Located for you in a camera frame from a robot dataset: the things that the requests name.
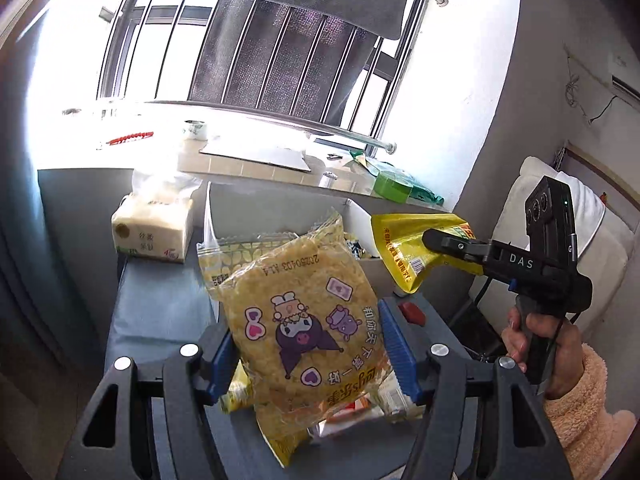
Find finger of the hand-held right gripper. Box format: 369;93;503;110
421;228;493;276

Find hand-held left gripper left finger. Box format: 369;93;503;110
55;320;240;480

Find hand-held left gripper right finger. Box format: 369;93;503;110
377;297;574;480

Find yellow stand-up snack pouch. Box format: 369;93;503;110
371;212;485;295

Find large yellow cartoon snack bag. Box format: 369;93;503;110
196;207;402;469

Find person's right forearm fluffy sleeve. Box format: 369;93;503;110
542;342;640;480

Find person's right hand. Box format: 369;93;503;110
501;305;586;402

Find small yellow snack packet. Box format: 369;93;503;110
220;364;254;414

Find small white snack packet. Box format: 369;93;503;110
372;379;426;424

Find green snack packet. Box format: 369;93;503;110
350;152;446;207

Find white pillow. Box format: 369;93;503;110
492;156;636;333

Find red and white snack packet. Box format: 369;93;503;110
310;394;387;441

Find green round container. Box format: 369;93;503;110
374;170;416;203

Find white storage box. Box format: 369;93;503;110
202;182;387;261

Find tissue pack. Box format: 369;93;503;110
111;194;196;264

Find white air conditioner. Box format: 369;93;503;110
607;52;640;100

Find flat cardboard sheet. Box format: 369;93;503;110
199;139;312;173

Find dark mesh hanging cloth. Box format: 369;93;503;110
189;0;381;128

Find window security bars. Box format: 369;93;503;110
97;0;431;128

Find black wall cable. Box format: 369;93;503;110
589;95;619;125

